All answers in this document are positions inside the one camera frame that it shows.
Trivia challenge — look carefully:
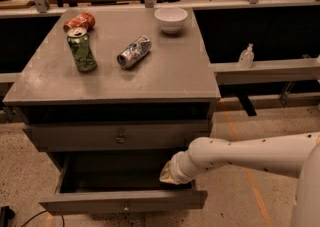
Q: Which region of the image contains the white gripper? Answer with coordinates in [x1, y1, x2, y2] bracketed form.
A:
[159, 152, 198, 185]

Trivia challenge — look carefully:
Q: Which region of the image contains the grey drawer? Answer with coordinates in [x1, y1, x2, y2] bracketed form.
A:
[23, 120, 212, 152]
[39, 150, 207, 215]

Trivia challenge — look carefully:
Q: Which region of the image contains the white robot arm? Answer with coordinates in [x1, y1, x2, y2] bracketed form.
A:
[160, 132, 320, 227]

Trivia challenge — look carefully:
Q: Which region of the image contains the grey top drawer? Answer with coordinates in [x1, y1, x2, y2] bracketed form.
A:
[23, 120, 212, 152]

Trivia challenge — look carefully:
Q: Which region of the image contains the grey drawer cabinet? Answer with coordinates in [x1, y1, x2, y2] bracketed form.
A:
[2, 6, 222, 159]

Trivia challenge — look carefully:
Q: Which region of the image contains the silver blue crushed can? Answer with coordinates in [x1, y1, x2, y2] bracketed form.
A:
[117, 35, 152, 69]

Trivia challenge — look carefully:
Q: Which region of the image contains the clear sanitizer bottle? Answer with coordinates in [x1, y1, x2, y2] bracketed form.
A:
[238, 43, 254, 69]

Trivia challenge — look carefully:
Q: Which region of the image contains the white bowl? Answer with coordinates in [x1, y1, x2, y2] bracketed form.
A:
[154, 7, 188, 34]

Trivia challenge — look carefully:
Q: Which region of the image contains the green soda can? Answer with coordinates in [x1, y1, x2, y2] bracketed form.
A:
[67, 27, 97, 72]

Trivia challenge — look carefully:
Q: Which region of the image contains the black device on floor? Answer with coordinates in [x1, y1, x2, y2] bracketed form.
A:
[0, 206, 15, 227]

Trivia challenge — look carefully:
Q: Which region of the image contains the orange soda can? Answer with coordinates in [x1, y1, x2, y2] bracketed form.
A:
[63, 12, 95, 33]

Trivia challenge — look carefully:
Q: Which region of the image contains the grey metal rail shelf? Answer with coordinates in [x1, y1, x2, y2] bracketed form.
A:
[210, 58, 320, 85]

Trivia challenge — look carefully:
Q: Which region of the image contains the black cable on floor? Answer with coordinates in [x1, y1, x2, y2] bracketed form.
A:
[19, 209, 66, 227]

